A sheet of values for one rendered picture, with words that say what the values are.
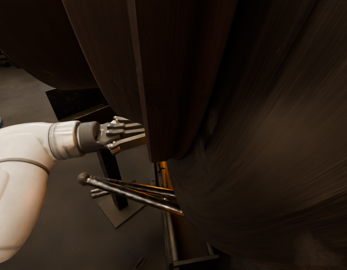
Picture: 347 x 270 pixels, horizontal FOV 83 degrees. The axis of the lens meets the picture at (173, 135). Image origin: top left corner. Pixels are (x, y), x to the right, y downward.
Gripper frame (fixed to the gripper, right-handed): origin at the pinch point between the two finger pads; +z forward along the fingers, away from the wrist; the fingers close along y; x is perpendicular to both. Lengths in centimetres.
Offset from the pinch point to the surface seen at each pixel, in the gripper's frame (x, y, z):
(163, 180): -5.0, 12.5, -2.6
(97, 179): 14.1, 25.7, -9.6
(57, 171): -73, -62, -74
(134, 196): 13.1, 27.7, -5.9
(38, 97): -70, -176, -125
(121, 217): -74, -20, -28
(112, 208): -74, -27, -33
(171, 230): -5.0, 23.5, -2.5
